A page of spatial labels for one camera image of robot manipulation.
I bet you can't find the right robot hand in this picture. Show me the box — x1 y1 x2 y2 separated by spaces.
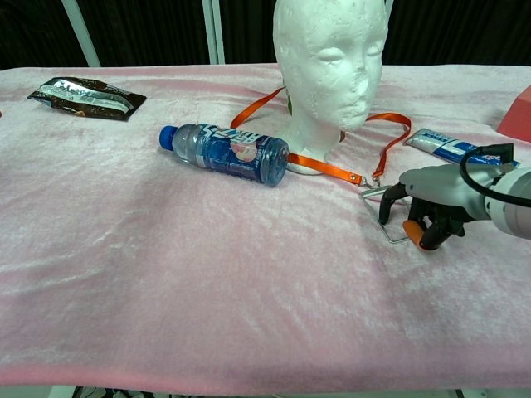
378 164 503 252

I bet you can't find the clear badge holder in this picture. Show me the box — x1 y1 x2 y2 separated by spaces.
358 186 412 243

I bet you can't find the orange lanyard strap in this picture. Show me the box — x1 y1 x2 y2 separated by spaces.
230 85 412 188

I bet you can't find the white foam mannequin head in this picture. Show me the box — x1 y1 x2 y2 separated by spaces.
272 0 389 176

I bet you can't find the blue white toothpaste tube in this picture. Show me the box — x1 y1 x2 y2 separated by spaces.
404 127 519 167

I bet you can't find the red block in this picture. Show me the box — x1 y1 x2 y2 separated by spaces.
496 85 531 144

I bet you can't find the pink plush table cloth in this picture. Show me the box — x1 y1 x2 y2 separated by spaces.
0 62 531 395

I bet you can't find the blue plastic drink bottle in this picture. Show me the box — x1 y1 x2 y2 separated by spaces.
159 123 290 187

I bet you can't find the brown snack packet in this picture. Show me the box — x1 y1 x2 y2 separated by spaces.
27 76 148 122

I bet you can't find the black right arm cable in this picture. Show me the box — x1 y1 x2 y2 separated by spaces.
459 143 531 208

